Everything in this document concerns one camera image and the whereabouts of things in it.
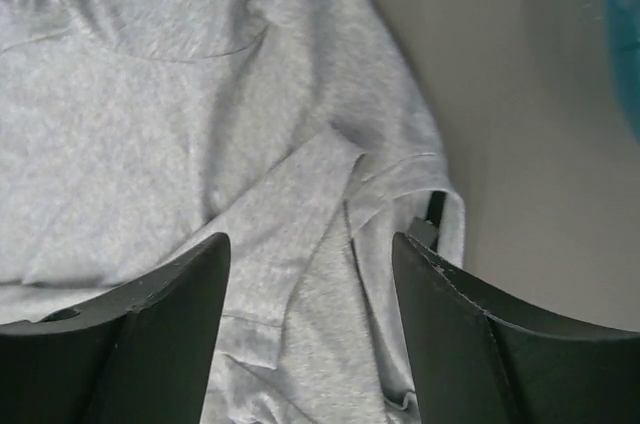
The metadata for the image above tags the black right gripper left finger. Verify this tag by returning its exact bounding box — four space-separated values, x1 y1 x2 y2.
1 233 230 424

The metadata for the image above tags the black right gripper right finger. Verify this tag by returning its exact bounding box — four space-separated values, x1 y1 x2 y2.
392 233 639 423

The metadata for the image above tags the grey adidas t-shirt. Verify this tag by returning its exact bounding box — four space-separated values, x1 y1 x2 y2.
1 0 464 423

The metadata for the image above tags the teal plastic bin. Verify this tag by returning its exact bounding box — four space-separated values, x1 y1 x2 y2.
604 0 639 140

